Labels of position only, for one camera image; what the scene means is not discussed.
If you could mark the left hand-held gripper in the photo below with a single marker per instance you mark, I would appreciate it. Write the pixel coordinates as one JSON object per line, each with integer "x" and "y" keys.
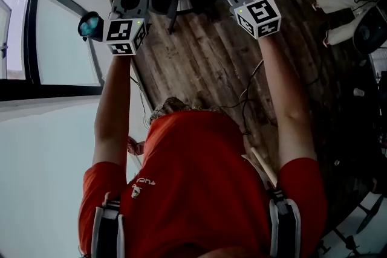
{"x": 119, "y": 31}

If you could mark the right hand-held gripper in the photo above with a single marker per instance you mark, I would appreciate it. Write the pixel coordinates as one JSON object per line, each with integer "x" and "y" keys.
{"x": 261, "y": 16}

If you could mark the person's left forearm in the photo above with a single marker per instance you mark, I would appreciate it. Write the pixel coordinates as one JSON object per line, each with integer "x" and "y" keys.
{"x": 112, "y": 105}

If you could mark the person's right forearm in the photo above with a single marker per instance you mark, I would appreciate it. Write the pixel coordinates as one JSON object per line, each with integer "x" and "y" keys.
{"x": 287, "y": 99}

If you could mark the black bin with blue bag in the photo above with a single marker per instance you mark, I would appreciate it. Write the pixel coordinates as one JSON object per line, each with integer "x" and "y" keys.
{"x": 90, "y": 25}

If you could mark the black framed window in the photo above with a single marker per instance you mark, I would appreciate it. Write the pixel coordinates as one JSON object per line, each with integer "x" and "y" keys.
{"x": 33, "y": 39}

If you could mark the person's patterned trousers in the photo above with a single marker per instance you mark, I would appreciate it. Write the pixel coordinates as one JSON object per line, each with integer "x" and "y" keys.
{"x": 172, "y": 105}

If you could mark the black round device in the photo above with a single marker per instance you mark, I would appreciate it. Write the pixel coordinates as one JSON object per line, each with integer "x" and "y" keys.
{"x": 370, "y": 31}

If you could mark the small white cup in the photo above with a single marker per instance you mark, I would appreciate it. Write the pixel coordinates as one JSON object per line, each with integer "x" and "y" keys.
{"x": 359, "y": 92}

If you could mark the person's red shirt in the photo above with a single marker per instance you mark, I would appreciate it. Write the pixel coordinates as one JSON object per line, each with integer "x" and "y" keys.
{"x": 196, "y": 190}

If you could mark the black equipment stand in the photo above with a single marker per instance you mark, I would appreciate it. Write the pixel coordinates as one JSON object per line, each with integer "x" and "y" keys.
{"x": 367, "y": 214}

